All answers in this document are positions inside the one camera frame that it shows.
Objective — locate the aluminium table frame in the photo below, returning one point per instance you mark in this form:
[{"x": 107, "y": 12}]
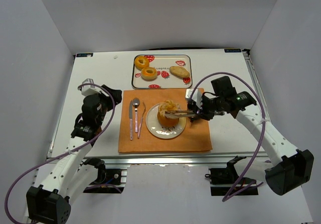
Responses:
[{"x": 228, "y": 137}]

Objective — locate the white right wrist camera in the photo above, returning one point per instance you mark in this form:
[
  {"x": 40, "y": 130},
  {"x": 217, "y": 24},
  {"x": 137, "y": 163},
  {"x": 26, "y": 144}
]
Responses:
[{"x": 195, "y": 95}]

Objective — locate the metal serving tongs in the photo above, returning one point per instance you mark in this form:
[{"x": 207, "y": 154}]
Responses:
[{"x": 176, "y": 114}]

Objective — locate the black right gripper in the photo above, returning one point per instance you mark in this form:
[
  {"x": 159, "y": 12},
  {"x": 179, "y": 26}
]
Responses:
[{"x": 198, "y": 110}]

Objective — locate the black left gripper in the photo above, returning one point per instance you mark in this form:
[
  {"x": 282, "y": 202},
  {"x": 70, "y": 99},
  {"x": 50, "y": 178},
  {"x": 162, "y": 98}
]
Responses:
[{"x": 110, "y": 96}]

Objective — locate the glazed donut at back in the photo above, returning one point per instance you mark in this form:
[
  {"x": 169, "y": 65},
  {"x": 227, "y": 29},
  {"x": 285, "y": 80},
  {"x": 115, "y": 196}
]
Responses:
[{"x": 141, "y": 62}]

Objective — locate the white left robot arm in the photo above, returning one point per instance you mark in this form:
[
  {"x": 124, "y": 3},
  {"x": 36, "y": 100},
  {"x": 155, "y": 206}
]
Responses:
[{"x": 51, "y": 201}]

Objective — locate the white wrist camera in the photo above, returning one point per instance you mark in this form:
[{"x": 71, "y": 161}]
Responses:
[
  {"x": 195, "y": 95},
  {"x": 87, "y": 88}
]

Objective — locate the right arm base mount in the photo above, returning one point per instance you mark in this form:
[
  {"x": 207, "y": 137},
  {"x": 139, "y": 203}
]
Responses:
[{"x": 221, "y": 179}]

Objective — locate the pink handled knife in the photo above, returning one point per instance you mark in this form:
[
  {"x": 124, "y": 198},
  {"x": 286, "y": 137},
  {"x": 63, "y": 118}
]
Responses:
[{"x": 130, "y": 120}]

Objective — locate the pink handled spoon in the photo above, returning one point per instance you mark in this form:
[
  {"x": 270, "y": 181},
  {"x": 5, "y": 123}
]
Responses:
[{"x": 136, "y": 103}]

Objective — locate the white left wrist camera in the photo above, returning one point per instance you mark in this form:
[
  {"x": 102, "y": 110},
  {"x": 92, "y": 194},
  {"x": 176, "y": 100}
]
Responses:
[{"x": 87, "y": 88}]

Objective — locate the cream ceramic plate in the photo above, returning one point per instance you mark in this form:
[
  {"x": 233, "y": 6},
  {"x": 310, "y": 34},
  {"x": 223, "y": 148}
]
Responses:
[{"x": 159, "y": 131}]

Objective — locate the orange cloth placemat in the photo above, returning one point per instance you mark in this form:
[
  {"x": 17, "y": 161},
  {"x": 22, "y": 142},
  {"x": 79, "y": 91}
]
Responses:
[{"x": 194, "y": 138}]

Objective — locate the flat oval bread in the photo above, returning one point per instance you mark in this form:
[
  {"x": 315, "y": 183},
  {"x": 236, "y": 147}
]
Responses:
[{"x": 179, "y": 71}]

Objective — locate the glazed donut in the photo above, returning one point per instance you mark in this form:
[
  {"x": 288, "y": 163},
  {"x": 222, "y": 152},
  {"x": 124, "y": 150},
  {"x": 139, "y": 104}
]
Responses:
[
  {"x": 141, "y": 62},
  {"x": 149, "y": 73}
]

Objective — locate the pink handled fork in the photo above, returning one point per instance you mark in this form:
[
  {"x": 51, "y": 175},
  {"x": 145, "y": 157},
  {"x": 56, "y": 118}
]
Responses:
[{"x": 141, "y": 121}]

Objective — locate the strawberry pattern tray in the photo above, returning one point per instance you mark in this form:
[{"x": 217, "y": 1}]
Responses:
[{"x": 165, "y": 79}]

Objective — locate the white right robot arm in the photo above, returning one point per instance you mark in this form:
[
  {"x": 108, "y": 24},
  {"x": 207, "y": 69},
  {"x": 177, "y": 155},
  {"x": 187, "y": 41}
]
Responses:
[{"x": 276, "y": 161}]

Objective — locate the large orange swirl bread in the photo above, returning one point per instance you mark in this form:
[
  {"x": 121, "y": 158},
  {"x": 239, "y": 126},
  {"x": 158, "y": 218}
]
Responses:
[{"x": 167, "y": 105}]

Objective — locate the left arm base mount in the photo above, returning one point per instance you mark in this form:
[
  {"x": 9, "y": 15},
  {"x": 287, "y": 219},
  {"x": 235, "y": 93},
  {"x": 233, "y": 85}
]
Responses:
[{"x": 108, "y": 180}]

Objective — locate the glazed donut in front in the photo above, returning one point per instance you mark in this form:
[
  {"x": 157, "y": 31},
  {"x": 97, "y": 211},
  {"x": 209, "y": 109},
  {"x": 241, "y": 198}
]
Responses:
[{"x": 149, "y": 73}]

